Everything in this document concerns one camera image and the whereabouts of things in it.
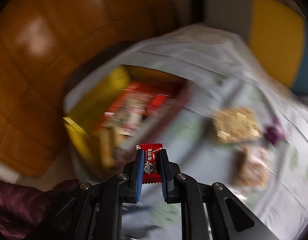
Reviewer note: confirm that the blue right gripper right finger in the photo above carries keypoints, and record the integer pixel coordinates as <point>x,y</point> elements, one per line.
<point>168,171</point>

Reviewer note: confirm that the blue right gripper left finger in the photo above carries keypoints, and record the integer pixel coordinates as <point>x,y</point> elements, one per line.
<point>135,171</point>

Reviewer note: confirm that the small red candy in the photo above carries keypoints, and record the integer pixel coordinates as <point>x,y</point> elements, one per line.
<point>151,152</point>

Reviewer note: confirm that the large red dragon snack bag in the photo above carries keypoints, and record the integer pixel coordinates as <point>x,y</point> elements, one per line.
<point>139,101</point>

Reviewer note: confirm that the golden crumb cake pack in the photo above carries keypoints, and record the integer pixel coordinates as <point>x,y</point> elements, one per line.
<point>254,170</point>

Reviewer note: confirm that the purple candy wrapper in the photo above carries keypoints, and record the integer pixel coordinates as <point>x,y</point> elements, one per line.
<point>274,133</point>

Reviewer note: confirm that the gold tin box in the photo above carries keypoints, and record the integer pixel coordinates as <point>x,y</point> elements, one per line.
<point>99,154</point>

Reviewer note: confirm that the rice cracker block pack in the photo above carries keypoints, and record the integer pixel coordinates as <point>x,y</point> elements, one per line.
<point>233,125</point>

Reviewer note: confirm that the white green-print tablecloth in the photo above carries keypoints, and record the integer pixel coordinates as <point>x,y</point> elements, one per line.
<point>223,73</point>

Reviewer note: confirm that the wooden wardrobe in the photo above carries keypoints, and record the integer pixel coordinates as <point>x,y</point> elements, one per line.
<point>42,42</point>

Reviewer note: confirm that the grey yellow blue chair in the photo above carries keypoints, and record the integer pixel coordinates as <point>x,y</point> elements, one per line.
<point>277,36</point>

